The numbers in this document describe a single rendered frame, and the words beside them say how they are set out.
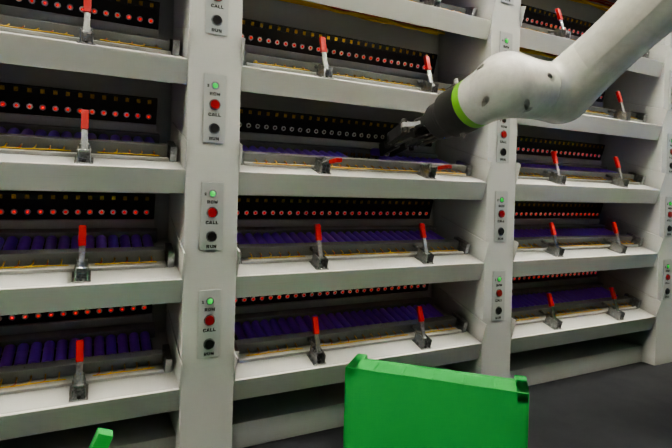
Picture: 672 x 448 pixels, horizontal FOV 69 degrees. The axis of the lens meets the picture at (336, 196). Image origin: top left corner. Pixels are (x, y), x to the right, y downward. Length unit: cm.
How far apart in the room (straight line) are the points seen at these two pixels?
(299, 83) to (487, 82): 36
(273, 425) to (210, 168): 53
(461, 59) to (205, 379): 96
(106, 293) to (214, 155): 29
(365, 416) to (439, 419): 13
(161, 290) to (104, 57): 40
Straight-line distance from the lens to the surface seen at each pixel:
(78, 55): 91
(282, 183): 95
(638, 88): 186
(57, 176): 89
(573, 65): 91
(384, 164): 111
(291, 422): 111
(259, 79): 96
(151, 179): 90
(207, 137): 91
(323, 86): 100
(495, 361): 132
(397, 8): 114
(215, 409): 99
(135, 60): 92
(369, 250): 112
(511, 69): 84
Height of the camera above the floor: 51
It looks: 1 degrees down
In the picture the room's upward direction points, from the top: 2 degrees clockwise
